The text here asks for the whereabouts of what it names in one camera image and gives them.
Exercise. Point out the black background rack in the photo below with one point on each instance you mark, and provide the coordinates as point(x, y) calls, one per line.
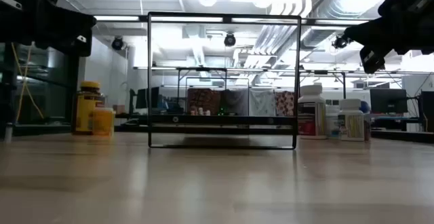
point(201, 69)

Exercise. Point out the large white bottle maroon label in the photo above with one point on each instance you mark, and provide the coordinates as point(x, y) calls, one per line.
point(312, 115)

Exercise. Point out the white bottle yellow striped label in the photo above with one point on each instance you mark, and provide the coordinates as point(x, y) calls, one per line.
point(351, 125)

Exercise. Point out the brown patterned hanging cloth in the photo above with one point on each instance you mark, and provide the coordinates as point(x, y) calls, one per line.
point(203, 101)

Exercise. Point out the amber fish oil bottle yellow cap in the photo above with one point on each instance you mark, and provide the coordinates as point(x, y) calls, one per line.
point(84, 112)

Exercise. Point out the grey hanging cloth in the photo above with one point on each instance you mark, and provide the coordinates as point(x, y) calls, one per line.
point(234, 102)

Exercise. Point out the clear bottle blue cap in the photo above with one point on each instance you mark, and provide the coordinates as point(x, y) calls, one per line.
point(365, 106)

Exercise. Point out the black ceiling spot lamp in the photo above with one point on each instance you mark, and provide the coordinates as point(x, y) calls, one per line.
point(230, 40)
point(117, 43)
point(340, 42)

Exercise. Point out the short white post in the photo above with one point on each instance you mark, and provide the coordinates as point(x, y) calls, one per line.
point(8, 132)

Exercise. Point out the clear acrylic tray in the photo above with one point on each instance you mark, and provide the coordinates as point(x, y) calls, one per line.
point(223, 119)

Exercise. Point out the black computer monitor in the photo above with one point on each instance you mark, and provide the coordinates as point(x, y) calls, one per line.
point(388, 100)
point(147, 97)
point(428, 110)

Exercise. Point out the small cardboard box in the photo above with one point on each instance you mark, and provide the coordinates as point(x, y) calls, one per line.
point(119, 109)

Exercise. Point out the wide orange vial white cap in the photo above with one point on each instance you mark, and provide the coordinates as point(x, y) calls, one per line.
point(103, 122)

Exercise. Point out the white hanging cloth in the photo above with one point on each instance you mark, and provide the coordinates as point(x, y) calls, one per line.
point(261, 102)

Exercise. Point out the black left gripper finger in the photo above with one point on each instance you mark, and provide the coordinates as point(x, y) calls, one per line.
point(79, 18)

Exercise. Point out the floral hanging cloth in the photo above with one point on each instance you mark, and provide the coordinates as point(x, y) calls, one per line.
point(285, 103)

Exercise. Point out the white bottle blue label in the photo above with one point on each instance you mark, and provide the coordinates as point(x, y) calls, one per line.
point(333, 122)

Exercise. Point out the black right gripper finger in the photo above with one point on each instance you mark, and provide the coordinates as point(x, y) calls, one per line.
point(368, 32)

